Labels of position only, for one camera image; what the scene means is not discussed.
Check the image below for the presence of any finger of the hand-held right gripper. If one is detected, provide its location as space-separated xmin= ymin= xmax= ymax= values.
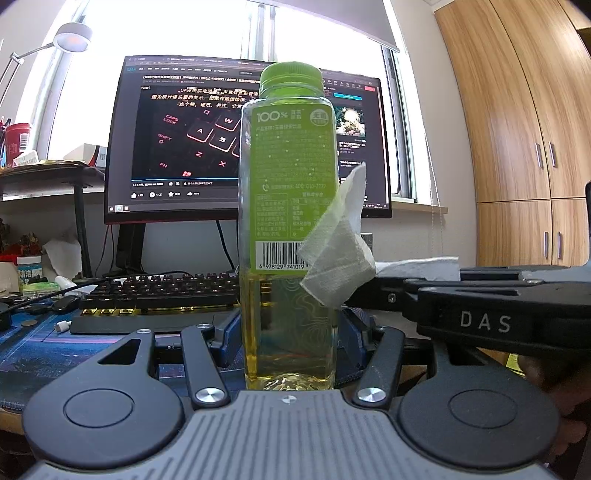
xmin=344 ymin=275 xmax=432 ymax=319
xmin=459 ymin=265 xmax=525 ymax=281

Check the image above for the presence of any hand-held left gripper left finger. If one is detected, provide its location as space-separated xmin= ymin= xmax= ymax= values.
xmin=99 ymin=308 xmax=242 ymax=411

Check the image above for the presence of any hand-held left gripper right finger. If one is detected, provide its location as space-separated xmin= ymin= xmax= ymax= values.
xmin=339 ymin=307 xmax=462 ymax=408

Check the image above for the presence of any white paper tissue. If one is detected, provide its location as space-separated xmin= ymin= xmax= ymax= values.
xmin=298 ymin=161 xmax=461 ymax=306

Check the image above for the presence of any green tea bottle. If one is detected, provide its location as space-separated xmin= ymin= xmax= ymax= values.
xmin=238 ymin=62 xmax=340 ymax=392

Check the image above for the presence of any person's right hand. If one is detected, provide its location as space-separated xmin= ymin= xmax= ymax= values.
xmin=519 ymin=353 xmax=591 ymax=462

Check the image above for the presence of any black backlit keyboard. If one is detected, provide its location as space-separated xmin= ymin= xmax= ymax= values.
xmin=69 ymin=271 xmax=241 ymax=336

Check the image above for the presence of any wooden wardrobe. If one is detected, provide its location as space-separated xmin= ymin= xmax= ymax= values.
xmin=434 ymin=0 xmax=591 ymax=269

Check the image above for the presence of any black oval gadget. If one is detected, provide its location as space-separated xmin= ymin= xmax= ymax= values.
xmin=52 ymin=295 xmax=82 ymax=316

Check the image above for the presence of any white crumpled paper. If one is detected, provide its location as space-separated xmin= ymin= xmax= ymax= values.
xmin=42 ymin=235 xmax=84 ymax=278

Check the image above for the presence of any green flat packet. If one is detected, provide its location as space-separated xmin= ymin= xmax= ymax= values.
xmin=22 ymin=281 xmax=61 ymax=296

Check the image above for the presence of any black computer monitor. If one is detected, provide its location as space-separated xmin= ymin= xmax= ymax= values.
xmin=104 ymin=55 xmax=393 ymax=278

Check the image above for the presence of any white jar blue lid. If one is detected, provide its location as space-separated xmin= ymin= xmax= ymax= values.
xmin=16 ymin=256 xmax=47 ymax=284

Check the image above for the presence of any red ornament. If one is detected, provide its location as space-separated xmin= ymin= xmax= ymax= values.
xmin=0 ymin=230 xmax=45 ymax=257

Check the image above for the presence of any white carton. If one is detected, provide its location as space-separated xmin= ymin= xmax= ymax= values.
xmin=0 ymin=261 xmax=22 ymax=294

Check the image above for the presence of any white cardboard box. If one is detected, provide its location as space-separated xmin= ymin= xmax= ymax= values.
xmin=69 ymin=144 xmax=108 ymax=167

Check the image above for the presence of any black desk shelf riser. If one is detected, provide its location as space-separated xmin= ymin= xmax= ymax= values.
xmin=0 ymin=159 xmax=108 ymax=278

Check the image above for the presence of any grey roller blind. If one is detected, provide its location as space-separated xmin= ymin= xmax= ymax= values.
xmin=272 ymin=0 xmax=400 ymax=52

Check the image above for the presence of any red plastic cup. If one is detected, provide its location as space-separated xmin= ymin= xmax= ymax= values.
xmin=4 ymin=122 xmax=31 ymax=167

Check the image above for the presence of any window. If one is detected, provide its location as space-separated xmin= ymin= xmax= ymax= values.
xmin=46 ymin=0 xmax=448 ymax=214

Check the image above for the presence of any silver desk lamp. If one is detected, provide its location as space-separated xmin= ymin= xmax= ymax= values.
xmin=0 ymin=22 xmax=93 ymax=108

